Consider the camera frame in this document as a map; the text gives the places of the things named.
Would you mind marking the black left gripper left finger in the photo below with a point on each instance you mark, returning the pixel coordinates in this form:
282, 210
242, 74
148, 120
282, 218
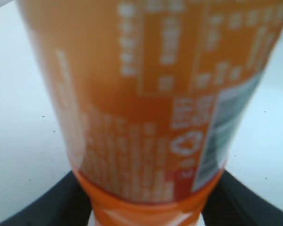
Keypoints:
65, 204

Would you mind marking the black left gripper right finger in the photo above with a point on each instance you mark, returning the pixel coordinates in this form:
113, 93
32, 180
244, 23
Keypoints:
233, 204

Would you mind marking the orange Mirinda soda bottle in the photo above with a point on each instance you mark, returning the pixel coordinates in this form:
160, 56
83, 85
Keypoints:
149, 94

